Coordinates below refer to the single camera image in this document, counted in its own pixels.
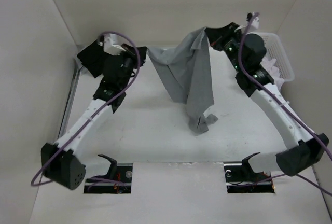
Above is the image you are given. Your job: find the folded black tank top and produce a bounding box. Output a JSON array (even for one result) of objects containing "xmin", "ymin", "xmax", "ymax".
[{"xmin": 77, "ymin": 40, "xmax": 110, "ymax": 78}]

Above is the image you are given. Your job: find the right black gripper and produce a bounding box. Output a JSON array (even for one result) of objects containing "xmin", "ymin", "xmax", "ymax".
[{"xmin": 205, "ymin": 22, "xmax": 245, "ymax": 73}]

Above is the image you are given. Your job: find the white tank top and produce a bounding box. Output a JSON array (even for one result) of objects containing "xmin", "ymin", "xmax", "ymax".
[{"xmin": 260, "ymin": 57, "xmax": 285, "ymax": 91}]

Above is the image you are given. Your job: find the grey tank top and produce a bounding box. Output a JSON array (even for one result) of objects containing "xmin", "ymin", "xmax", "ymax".
[{"xmin": 147, "ymin": 27, "xmax": 218, "ymax": 135}]

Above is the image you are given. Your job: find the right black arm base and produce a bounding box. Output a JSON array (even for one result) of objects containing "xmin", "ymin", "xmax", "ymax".
[{"xmin": 224, "ymin": 152, "xmax": 275, "ymax": 193}]

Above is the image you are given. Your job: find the white plastic basket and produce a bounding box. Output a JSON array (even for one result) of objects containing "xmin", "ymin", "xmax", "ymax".
[{"xmin": 257, "ymin": 32, "xmax": 295, "ymax": 82}]

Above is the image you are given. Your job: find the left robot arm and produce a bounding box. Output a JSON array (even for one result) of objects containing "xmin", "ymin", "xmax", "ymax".
[{"xmin": 40, "ymin": 44, "xmax": 147, "ymax": 190}]

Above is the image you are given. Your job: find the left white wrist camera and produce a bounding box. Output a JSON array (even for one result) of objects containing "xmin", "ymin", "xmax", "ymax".
[{"xmin": 97, "ymin": 34, "xmax": 124, "ymax": 55}]

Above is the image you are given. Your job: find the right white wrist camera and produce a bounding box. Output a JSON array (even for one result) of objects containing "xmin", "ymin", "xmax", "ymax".
[{"xmin": 238, "ymin": 12, "xmax": 260, "ymax": 32}]

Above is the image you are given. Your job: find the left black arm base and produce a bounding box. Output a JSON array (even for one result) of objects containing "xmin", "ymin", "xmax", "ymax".
[{"xmin": 84, "ymin": 154, "xmax": 133, "ymax": 194}]

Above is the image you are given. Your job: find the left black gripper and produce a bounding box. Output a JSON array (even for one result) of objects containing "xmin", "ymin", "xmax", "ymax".
[{"xmin": 114, "ymin": 44, "xmax": 147, "ymax": 90}]

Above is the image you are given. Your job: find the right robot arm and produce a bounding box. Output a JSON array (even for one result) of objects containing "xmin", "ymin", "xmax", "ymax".
[{"xmin": 205, "ymin": 22, "xmax": 329, "ymax": 180}]

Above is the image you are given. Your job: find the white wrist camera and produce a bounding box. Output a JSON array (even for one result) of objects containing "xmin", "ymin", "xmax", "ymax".
[
  {"xmin": 97, "ymin": 34, "xmax": 124, "ymax": 55},
  {"xmin": 238, "ymin": 12, "xmax": 260, "ymax": 32}
]

